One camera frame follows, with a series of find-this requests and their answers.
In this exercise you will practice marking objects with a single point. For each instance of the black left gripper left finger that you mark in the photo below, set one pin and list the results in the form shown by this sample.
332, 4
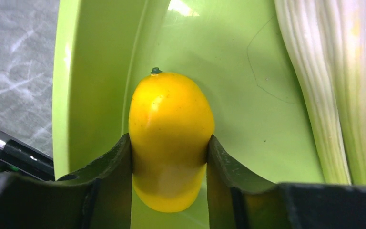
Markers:
97, 196

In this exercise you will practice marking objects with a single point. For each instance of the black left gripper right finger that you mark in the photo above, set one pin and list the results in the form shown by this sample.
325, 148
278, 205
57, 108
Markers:
238, 198

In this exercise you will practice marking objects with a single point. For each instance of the yellow bell pepper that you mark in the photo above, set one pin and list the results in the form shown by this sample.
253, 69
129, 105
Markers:
170, 123

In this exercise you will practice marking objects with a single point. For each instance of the green plastic tray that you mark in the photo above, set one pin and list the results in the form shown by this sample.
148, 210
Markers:
231, 48

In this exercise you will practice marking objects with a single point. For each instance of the green celery stalks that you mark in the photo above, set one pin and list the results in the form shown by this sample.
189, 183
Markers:
326, 43

